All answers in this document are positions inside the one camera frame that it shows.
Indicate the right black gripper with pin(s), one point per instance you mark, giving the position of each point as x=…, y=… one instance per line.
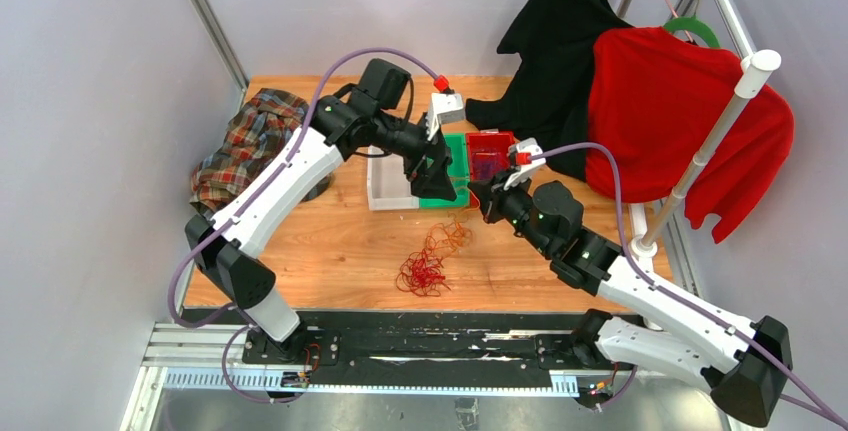
x=491, y=195

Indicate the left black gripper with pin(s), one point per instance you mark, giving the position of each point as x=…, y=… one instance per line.
x=435, y=181

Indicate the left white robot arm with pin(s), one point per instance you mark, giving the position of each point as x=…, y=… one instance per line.
x=226, y=247

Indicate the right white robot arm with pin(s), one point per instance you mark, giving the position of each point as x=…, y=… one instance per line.
x=740, y=363

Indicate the green plastic bin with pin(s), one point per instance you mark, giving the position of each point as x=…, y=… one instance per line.
x=458, y=172

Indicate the red plastic bin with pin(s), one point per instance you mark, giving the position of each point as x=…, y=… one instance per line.
x=487, y=153

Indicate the white plastic bin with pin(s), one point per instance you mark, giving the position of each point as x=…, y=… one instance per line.
x=387, y=187

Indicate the plaid flannel shirt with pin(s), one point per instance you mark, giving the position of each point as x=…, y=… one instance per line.
x=254, y=136

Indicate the black t-shirt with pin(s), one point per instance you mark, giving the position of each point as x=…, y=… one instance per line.
x=547, y=98

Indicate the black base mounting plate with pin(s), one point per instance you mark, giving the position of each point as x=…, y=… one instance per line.
x=542, y=338

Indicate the red t-shirt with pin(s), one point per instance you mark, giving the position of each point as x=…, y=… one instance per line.
x=654, y=100

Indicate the green hanger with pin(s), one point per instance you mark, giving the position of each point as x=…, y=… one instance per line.
x=693, y=26

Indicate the white clothes rack pole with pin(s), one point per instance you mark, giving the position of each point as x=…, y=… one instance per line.
x=756, y=71

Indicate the metal rack top bar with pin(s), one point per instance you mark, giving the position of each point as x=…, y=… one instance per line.
x=735, y=26

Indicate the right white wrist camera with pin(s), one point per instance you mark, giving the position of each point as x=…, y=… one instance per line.
x=526, y=158

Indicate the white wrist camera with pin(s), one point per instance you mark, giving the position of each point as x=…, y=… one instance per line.
x=443, y=109
x=526, y=158

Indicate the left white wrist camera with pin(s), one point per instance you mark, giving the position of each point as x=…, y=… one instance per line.
x=443, y=109

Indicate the slotted aluminium rail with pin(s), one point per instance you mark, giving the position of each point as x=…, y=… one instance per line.
x=221, y=358

